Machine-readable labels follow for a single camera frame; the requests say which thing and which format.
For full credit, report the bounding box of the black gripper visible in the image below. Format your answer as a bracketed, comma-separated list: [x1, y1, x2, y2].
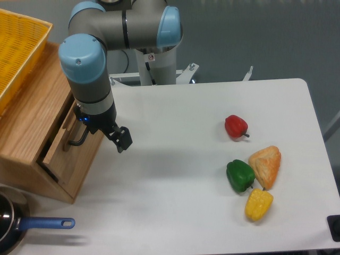
[73, 103, 132, 153]

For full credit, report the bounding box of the wooden top drawer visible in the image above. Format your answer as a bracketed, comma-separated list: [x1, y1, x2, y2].
[41, 102, 104, 201]

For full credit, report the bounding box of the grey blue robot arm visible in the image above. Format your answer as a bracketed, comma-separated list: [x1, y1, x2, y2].
[58, 1, 183, 152]

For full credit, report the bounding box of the wooden drawer cabinet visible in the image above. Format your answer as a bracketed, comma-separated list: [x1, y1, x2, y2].
[0, 41, 107, 205]

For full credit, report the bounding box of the red bell pepper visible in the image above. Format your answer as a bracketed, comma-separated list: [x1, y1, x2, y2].
[224, 115, 250, 139]

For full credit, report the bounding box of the green bell pepper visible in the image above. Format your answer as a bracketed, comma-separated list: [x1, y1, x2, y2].
[226, 159, 255, 193]

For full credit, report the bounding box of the yellow plastic basket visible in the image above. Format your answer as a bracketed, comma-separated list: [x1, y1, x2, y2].
[1, 9, 53, 114]

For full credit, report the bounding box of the orange bread pastry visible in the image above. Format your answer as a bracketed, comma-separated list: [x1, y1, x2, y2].
[248, 146, 281, 190]

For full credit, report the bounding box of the yellow bell pepper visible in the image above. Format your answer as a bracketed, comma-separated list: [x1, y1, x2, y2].
[244, 189, 274, 222]

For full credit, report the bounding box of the black corner device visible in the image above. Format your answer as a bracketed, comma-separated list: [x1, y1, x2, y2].
[327, 215, 340, 242]

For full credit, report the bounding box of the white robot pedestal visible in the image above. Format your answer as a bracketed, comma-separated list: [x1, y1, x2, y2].
[109, 46, 199, 86]

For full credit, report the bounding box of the black cable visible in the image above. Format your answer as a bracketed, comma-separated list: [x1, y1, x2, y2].
[121, 49, 130, 74]

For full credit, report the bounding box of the blue handled frying pan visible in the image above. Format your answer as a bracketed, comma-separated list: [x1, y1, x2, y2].
[1, 187, 75, 254]

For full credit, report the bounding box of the white table bracket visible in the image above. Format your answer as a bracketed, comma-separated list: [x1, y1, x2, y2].
[242, 65, 253, 82]

